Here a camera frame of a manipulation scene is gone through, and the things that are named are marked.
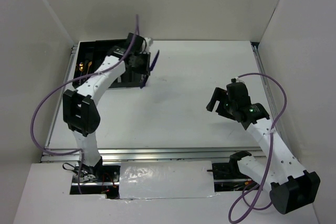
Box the dark blue serrated knife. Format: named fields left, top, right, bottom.
left=140, top=50, right=160, bottom=89

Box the gold ornate spoon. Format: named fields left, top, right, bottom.
left=86, top=61, right=92, bottom=74

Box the rainbow iridescent ornate spoon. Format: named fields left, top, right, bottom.
left=75, top=62, right=85, bottom=77

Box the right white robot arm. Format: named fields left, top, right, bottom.
left=206, top=82, right=320, bottom=215

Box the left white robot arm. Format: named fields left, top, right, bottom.
left=62, top=33, right=153, bottom=182

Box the black cutlery organizer tray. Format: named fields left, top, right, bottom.
left=74, top=38, right=146, bottom=89

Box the white foil-edged front panel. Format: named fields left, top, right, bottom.
left=119, top=161, right=216, bottom=199

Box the aluminium right side rail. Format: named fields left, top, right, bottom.
left=251, top=42, right=286, bottom=138

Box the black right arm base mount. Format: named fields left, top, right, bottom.
left=207, top=151, right=251, bottom=180

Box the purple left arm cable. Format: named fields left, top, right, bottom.
left=30, top=14, right=141, bottom=195

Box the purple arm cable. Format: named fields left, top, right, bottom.
left=30, top=14, right=141, bottom=195
left=228, top=72, right=287, bottom=222

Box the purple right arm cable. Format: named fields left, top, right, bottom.
left=228, top=72, right=287, bottom=222

